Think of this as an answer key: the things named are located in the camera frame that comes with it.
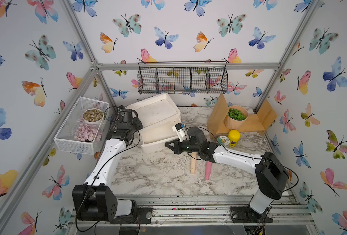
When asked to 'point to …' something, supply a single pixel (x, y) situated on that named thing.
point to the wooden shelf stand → (256, 123)
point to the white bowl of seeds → (92, 116)
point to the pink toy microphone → (208, 170)
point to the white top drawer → (155, 137)
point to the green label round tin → (224, 140)
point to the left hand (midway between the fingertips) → (139, 120)
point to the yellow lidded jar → (234, 136)
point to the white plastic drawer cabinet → (158, 114)
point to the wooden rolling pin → (193, 162)
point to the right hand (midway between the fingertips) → (167, 143)
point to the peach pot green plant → (236, 117)
